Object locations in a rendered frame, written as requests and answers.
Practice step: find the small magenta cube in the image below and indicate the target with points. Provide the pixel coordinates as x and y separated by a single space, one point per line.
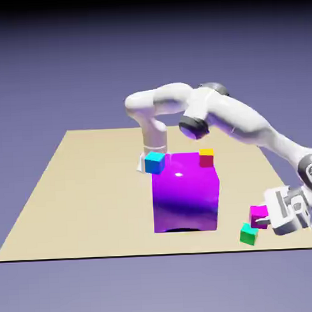
258 212

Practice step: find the large purple box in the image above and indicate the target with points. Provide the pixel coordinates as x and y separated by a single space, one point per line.
184 195

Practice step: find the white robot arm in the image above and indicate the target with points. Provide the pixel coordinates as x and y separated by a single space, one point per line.
246 118

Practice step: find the small yellow cube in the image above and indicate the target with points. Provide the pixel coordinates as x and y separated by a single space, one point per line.
206 157

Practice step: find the small green cube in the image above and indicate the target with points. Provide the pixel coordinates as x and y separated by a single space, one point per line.
248 234

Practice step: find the small cyan cube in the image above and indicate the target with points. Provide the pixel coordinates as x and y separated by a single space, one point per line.
154 162

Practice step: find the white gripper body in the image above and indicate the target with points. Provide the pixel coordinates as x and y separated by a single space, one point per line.
279 212

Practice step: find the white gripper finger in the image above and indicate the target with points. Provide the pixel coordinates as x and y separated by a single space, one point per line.
262 220

